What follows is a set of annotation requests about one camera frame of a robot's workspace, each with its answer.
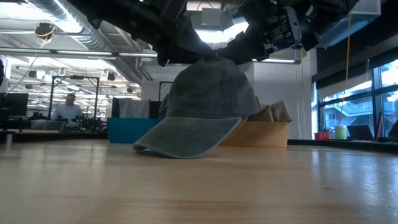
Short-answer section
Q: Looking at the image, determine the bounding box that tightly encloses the blue plastic bin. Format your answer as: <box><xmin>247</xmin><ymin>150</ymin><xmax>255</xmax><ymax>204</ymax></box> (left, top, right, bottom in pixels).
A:
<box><xmin>107</xmin><ymin>117</ymin><xmax>164</xmax><ymax>144</ymax></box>

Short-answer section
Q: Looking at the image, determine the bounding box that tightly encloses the dark laptop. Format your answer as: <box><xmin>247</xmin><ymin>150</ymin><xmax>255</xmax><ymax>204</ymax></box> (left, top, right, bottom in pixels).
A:
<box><xmin>346</xmin><ymin>124</ymin><xmax>376</xmax><ymax>142</ymax></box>

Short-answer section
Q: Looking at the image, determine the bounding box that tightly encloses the black robot green light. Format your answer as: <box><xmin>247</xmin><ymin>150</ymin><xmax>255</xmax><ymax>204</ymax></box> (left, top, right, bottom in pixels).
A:
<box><xmin>73</xmin><ymin>114</ymin><xmax>102</xmax><ymax>131</ymax></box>

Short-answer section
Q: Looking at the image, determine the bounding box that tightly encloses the silver spiral air duct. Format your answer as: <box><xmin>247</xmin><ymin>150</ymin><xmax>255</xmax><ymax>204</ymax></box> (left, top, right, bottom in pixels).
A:
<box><xmin>24</xmin><ymin>0</ymin><xmax>147</xmax><ymax>78</ymax></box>

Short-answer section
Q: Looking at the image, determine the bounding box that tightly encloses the tall black station frame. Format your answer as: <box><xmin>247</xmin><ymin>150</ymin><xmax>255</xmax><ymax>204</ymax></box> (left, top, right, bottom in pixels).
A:
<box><xmin>48</xmin><ymin>75</ymin><xmax>101</xmax><ymax>121</ymax></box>

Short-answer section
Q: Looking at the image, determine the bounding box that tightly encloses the person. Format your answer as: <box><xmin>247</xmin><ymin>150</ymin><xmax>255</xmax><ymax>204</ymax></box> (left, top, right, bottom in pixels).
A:
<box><xmin>52</xmin><ymin>93</ymin><xmax>83</xmax><ymax>129</ymax></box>

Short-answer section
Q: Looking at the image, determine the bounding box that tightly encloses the yellow hanging cable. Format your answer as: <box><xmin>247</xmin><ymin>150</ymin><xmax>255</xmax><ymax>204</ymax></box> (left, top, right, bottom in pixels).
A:
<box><xmin>338</xmin><ymin>14</ymin><xmax>352</xmax><ymax>125</ymax></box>

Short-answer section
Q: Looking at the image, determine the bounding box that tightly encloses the long ceiling light bar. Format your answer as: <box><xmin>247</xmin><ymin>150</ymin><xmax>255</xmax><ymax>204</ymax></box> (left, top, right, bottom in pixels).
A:
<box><xmin>0</xmin><ymin>47</ymin><xmax>302</xmax><ymax>65</ymax></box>

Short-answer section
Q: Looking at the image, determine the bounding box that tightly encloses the clear plastic box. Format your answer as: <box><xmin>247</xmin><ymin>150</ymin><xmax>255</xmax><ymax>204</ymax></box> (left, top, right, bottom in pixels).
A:
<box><xmin>30</xmin><ymin>119</ymin><xmax>67</xmax><ymax>131</ymax></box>

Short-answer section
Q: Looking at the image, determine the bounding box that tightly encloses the pale green roll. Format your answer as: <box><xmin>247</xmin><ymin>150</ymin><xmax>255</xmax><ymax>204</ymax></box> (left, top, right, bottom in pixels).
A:
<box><xmin>335</xmin><ymin>124</ymin><xmax>348</xmax><ymax>141</ymax></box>

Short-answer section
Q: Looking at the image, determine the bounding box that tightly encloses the rectangular metal air duct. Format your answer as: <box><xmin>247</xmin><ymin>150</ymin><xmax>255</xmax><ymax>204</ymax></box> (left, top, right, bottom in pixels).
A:
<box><xmin>317</xmin><ymin>0</ymin><xmax>382</xmax><ymax>49</ymax></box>

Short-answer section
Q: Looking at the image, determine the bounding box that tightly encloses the grey fabric panel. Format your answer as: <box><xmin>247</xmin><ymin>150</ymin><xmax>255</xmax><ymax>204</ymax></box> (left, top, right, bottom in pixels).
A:
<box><xmin>119</xmin><ymin>98</ymin><xmax>150</xmax><ymax>119</ymax></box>

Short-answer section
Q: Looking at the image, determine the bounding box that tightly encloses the black monitor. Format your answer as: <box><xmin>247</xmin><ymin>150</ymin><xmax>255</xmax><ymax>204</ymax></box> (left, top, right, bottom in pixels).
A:
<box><xmin>0</xmin><ymin>92</ymin><xmax>29</xmax><ymax>118</ymax></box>

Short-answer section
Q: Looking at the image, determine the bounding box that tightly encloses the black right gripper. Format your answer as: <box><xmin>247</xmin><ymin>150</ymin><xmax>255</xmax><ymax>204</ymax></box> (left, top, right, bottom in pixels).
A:
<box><xmin>224</xmin><ymin>0</ymin><xmax>304</xmax><ymax>62</ymax></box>

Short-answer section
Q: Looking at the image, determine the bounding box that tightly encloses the black ceiling device yellow cable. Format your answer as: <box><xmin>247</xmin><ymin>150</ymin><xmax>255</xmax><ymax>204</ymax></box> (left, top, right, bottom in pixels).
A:
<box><xmin>34</xmin><ymin>22</ymin><xmax>57</xmax><ymax>41</ymax></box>

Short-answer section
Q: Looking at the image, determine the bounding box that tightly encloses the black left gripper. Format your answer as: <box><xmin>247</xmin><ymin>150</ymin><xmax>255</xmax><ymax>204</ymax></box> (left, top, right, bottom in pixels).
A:
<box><xmin>124</xmin><ymin>0</ymin><xmax>216</xmax><ymax>68</ymax></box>

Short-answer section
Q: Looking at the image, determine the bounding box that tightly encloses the dark grey baseball cap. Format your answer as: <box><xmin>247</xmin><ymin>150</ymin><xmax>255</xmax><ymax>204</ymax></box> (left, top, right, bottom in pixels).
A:
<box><xmin>132</xmin><ymin>57</ymin><xmax>261</xmax><ymax>160</ymax></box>

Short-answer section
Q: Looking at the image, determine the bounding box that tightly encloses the dark framed window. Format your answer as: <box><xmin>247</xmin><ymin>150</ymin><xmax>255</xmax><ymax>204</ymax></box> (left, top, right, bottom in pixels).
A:
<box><xmin>317</xmin><ymin>58</ymin><xmax>398</xmax><ymax>139</ymax></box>

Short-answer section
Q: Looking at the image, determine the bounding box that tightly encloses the orange plastic bin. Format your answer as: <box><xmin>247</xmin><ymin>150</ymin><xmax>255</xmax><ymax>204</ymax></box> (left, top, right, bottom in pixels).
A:
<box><xmin>219</xmin><ymin>120</ymin><xmax>292</xmax><ymax>148</ymax></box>

